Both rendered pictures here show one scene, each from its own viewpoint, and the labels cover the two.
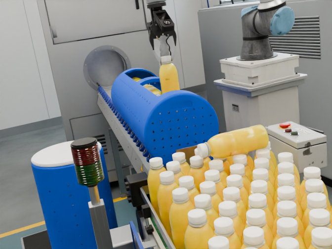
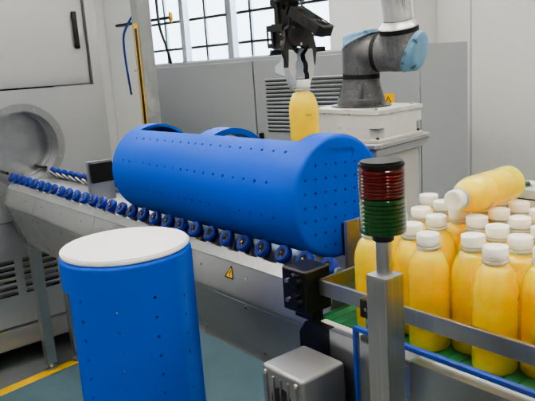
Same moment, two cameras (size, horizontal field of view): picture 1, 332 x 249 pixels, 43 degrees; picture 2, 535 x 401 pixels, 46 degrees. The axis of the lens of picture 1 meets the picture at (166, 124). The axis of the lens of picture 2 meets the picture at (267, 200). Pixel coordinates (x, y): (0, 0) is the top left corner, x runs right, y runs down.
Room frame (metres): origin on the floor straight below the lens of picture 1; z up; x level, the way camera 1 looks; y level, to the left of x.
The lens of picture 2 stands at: (0.24, 0.70, 1.39)
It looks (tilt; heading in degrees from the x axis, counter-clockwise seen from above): 12 degrees down; 334
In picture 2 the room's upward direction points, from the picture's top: 4 degrees counter-clockwise
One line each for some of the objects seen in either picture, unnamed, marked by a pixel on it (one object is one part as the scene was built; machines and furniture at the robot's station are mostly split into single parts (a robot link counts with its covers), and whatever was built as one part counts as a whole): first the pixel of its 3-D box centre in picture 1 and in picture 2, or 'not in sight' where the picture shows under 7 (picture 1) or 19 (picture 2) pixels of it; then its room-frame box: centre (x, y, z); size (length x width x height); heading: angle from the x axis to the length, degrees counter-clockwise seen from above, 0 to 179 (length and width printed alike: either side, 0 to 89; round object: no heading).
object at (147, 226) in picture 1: (147, 218); (369, 320); (1.12, 0.09, 0.94); 0.03 x 0.02 x 0.08; 13
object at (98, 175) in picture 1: (89, 170); (382, 214); (0.94, 0.20, 1.18); 0.06 x 0.06 x 0.05
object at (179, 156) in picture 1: (178, 156); not in sight; (1.19, -0.02, 1.09); 0.04 x 0.04 x 0.02
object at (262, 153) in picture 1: (262, 153); (519, 205); (1.12, -0.26, 1.09); 0.04 x 0.04 x 0.02
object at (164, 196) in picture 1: (171, 209); (429, 293); (1.06, 0.02, 0.99); 0.07 x 0.07 x 0.19
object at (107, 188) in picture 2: not in sight; (101, 180); (2.69, 0.23, 1.00); 0.10 x 0.04 x 0.15; 103
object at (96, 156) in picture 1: (85, 152); (381, 181); (0.94, 0.20, 1.23); 0.06 x 0.06 x 0.04
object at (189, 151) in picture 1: (190, 162); (359, 243); (1.39, -0.07, 0.99); 0.10 x 0.02 x 0.12; 103
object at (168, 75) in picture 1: (170, 85); (304, 126); (1.55, -0.04, 1.25); 0.07 x 0.07 x 0.19
